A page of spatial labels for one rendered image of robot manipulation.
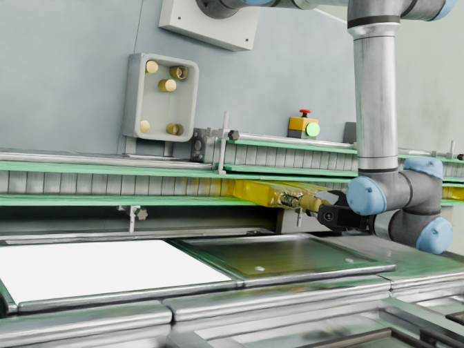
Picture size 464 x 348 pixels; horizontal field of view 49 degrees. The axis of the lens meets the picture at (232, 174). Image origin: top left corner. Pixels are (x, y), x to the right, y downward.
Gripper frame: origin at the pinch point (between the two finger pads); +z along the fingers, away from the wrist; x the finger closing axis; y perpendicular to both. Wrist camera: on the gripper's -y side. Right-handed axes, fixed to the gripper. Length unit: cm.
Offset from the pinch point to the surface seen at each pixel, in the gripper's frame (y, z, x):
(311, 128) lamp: 24.1, 30.6, 19.4
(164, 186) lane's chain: -29.1, 27.3, -0.5
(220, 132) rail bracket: -18.2, 19.7, 15.3
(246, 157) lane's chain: -3.3, 27.4, 8.6
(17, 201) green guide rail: -68, 19, -3
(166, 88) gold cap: -28, 34, 26
